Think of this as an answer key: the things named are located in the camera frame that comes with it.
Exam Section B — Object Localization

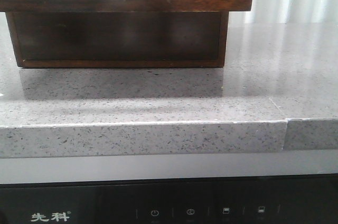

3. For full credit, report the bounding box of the dark wooden drawer cabinet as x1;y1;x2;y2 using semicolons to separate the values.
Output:
5;10;229;69

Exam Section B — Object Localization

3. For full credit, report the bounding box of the black built-in appliance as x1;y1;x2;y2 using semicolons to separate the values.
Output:
1;174;337;223

